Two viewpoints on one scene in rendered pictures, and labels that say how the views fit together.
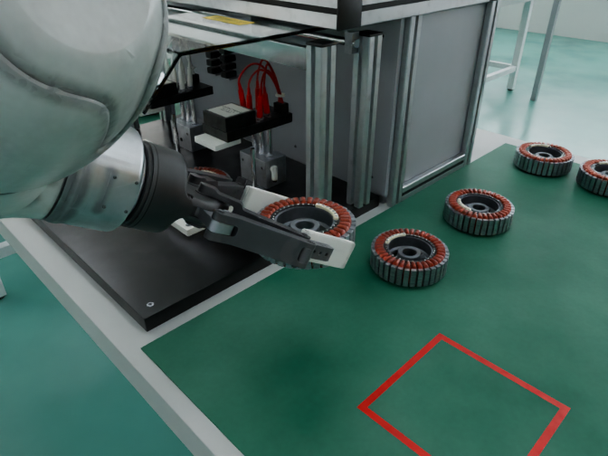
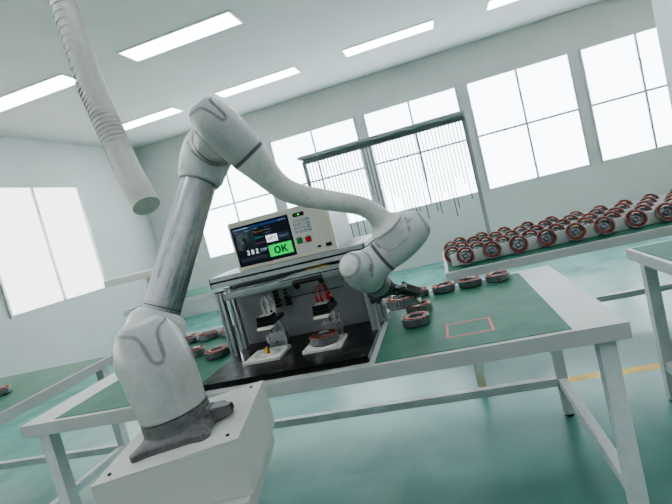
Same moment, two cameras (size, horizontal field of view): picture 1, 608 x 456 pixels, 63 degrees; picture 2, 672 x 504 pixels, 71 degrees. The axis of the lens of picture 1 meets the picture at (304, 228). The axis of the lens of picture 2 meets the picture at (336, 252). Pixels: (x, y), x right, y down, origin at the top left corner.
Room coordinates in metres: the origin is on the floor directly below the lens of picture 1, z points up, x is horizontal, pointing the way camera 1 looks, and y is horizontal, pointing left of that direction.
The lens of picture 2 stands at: (-0.83, 1.03, 1.26)
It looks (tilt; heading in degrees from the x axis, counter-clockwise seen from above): 5 degrees down; 328
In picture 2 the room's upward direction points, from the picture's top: 14 degrees counter-clockwise
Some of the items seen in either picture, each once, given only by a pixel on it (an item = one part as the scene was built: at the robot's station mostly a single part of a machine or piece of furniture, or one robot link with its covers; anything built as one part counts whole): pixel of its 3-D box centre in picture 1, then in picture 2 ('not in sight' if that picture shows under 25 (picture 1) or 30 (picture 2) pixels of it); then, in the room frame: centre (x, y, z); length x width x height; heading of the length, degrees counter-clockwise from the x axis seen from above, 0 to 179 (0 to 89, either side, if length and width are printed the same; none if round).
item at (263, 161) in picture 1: (262, 166); (332, 327); (0.86, 0.08, 0.80); 0.08 x 0.05 x 0.06; 45
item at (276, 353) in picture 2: not in sight; (268, 354); (0.94, 0.35, 0.78); 0.15 x 0.15 x 0.01; 45
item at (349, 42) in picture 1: (227, 18); (292, 276); (0.97, 0.14, 1.04); 0.62 x 0.02 x 0.03; 45
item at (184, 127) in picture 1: (190, 132); (278, 338); (1.04, 0.25, 0.80); 0.08 x 0.05 x 0.06; 45
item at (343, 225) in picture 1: (304, 231); (402, 301); (0.47, 0.00, 0.90); 0.11 x 0.11 x 0.04
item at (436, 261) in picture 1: (408, 256); (416, 319); (0.61, -0.15, 0.77); 0.11 x 0.11 x 0.04
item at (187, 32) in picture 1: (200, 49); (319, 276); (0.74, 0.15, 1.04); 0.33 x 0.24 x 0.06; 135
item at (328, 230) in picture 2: not in sight; (294, 231); (1.07, 0.03, 1.22); 0.44 x 0.39 x 0.20; 45
